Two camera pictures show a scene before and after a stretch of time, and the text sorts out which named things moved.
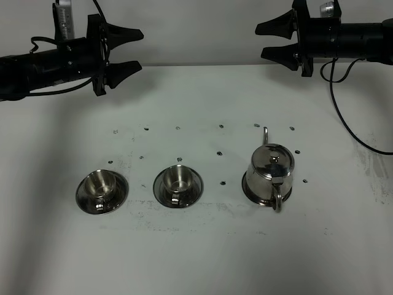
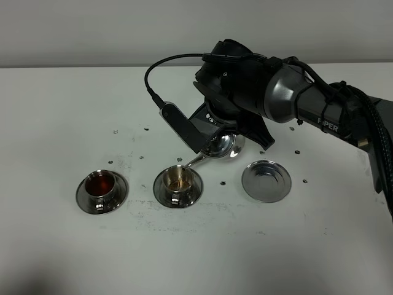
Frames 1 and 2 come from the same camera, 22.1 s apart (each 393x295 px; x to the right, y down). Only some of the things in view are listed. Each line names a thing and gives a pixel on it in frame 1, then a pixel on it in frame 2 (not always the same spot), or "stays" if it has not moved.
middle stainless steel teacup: (178, 179) stays
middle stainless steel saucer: (186, 198) stays
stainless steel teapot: (271, 173) -> (223, 146)
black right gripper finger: (287, 55) -> (254, 128)
